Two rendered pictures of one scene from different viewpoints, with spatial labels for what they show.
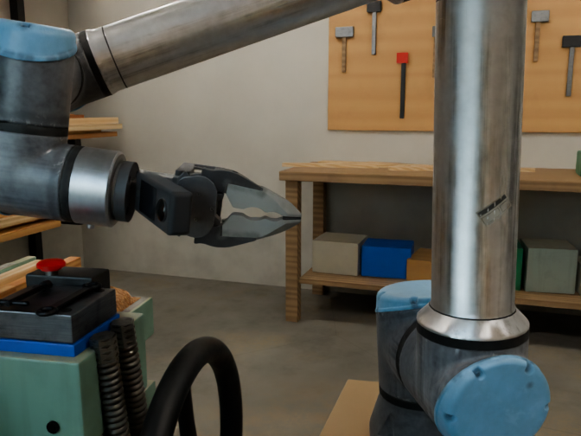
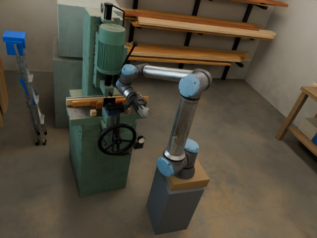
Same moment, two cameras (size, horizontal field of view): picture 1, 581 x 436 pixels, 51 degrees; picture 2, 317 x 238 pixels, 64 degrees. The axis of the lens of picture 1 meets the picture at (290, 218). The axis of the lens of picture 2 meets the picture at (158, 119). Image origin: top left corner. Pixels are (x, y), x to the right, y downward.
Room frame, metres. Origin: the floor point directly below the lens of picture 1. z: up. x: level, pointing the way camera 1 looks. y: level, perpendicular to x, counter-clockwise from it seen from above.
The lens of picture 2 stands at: (-0.22, -1.10, 2.04)
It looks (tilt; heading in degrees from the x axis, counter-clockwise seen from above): 35 degrees down; 47
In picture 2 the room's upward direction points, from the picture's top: 13 degrees clockwise
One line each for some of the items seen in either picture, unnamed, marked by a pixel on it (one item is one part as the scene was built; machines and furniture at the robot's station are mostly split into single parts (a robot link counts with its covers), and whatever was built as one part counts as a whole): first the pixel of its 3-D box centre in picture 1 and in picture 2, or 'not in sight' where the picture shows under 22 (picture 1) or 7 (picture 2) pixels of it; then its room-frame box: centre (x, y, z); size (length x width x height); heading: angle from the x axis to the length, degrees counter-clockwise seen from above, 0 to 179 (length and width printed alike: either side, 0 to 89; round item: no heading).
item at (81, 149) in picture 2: not in sight; (98, 144); (0.65, 0.55, 0.35); 0.58 x 0.45 x 0.71; 79
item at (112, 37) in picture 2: not in sight; (111, 49); (0.63, 0.43, 1.35); 0.18 x 0.18 x 0.31
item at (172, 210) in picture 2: not in sight; (172, 198); (0.97, -0.23, 0.27); 0.30 x 0.30 x 0.55; 71
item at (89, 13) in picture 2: not in sight; (98, 57); (0.68, 0.72, 1.16); 0.22 x 0.22 x 0.72; 79
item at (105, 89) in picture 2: not in sight; (106, 88); (0.63, 0.45, 1.03); 0.14 x 0.07 x 0.09; 79
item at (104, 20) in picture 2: not in sight; (107, 16); (0.66, 0.57, 1.53); 0.08 x 0.08 x 0.17; 79
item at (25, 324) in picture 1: (59, 303); (114, 108); (0.60, 0.24, 0.99); 0.13 x 0.11 x 0.06; 169
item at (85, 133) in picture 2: not in sight; (101, 109); (0.65, 0.55, 0.76); 0.57 x 0.45 x 0.09; 79
